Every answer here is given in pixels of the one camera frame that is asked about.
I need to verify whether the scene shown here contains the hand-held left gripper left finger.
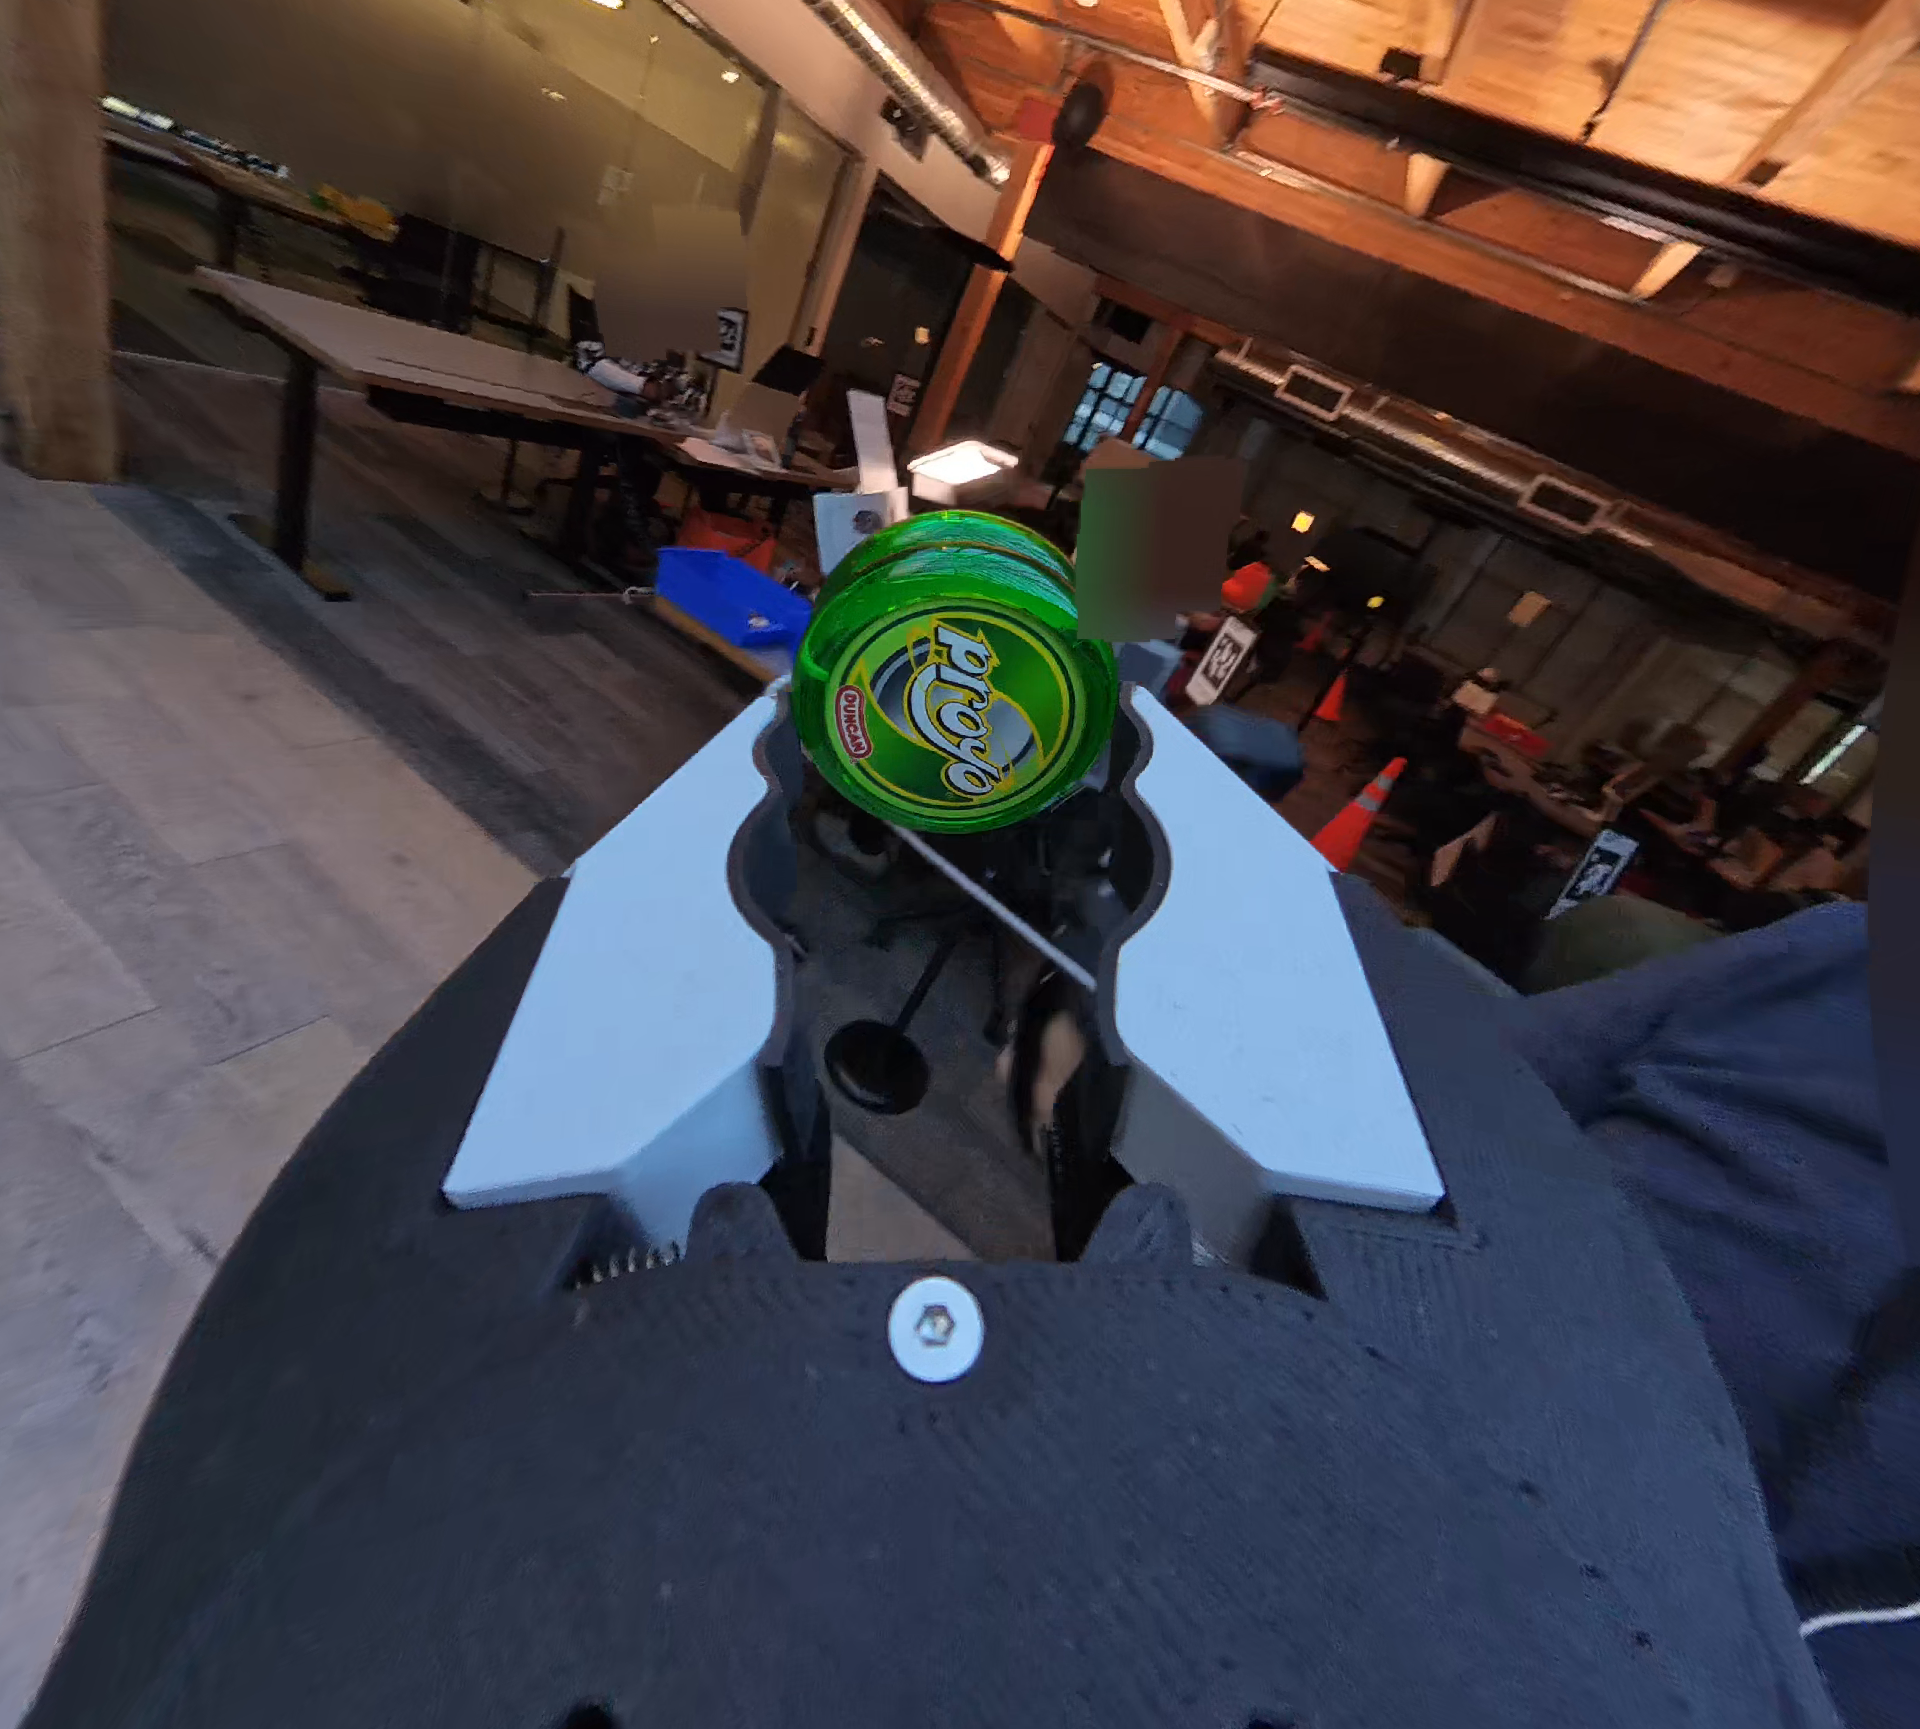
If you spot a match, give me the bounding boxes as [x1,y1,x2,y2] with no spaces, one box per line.
[438,683,832,1263]

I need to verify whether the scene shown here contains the blue plastic box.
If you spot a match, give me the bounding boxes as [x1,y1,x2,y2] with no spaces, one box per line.
[654,544,815,650]

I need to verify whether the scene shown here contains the thick wooden pillar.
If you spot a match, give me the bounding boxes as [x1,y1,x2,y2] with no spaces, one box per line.
[0,0,122,486]

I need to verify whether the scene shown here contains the wooden edged desk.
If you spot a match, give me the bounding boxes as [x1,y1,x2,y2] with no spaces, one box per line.
[647,588,797,689]

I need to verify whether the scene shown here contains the black round ceiling speaker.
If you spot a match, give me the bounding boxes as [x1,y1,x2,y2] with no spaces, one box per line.
[1050,57,1120,157]

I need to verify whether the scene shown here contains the black steel ceiling beam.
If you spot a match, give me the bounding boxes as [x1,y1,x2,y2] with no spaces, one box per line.
[1243,49,1920,307]

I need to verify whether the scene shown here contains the long pale desk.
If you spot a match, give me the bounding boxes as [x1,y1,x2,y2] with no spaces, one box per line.
[186,267,842,599]

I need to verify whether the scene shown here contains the white yoyo string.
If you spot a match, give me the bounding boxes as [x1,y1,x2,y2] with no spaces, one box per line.
[892,827,1100,990]

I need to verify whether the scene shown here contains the slanted wooden post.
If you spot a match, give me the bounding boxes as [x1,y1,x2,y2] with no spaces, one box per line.
[905,139,1051,457]

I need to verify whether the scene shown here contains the green transparent yoyo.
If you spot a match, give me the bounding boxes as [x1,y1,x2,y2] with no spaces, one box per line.
[791,508,1121,837]

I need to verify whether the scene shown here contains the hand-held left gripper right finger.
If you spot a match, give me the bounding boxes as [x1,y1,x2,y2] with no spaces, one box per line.
[1053,683,1448,1263]

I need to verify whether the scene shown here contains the black round base stand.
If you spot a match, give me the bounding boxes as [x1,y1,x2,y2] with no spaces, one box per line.
[824,926,962,1112]

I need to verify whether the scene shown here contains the white foam board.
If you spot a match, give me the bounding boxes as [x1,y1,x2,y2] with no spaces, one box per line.
[813,386,918,590]

